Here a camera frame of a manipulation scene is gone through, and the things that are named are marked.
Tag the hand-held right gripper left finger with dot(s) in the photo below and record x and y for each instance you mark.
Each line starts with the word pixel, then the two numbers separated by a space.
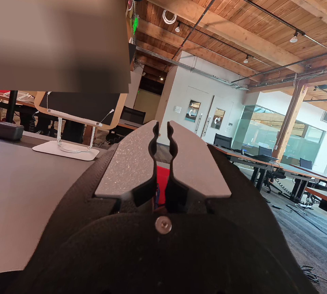
pixel 127 166

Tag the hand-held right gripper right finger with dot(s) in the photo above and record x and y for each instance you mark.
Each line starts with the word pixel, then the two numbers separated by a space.
pixel 199 168

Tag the red plastic bin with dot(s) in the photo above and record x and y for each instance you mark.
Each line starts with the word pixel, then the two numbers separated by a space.
pixel 162 179

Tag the black office chair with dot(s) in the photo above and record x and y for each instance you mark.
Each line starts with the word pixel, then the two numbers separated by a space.
pixel 305 163
pixel 264 150
pixel 222 139
pixel 132 115

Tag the white door with phone sign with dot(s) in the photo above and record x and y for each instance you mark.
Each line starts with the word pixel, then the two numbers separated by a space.
pixel 192 127
pixel 224 135

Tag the wood-edged office desk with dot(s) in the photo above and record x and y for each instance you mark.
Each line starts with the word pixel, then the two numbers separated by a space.
pixel 240 152
pixel 306 172

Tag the black laptop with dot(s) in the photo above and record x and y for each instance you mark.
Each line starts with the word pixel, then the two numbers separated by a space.
pixel 265 157

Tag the white track spotlight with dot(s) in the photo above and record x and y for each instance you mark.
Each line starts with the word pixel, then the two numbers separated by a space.
pixel 246 60
pixel 293 39
pixel 177 29

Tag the dark grey box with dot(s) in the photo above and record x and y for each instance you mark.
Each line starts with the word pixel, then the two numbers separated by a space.
pixel 10 131

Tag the black pole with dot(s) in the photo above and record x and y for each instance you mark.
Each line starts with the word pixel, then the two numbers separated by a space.
pixel 12 106

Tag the green exit sign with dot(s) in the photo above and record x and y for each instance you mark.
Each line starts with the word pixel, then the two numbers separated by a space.
pixel 135 25

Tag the black ceiling pipe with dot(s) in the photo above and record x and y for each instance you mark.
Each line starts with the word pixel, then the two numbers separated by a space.
pixel 204 13

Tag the white wall sign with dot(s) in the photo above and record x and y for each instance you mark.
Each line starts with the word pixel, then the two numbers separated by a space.
pixel 177 109

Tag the wooden support post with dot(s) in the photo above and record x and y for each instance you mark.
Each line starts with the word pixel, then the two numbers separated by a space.
pixel 291 125

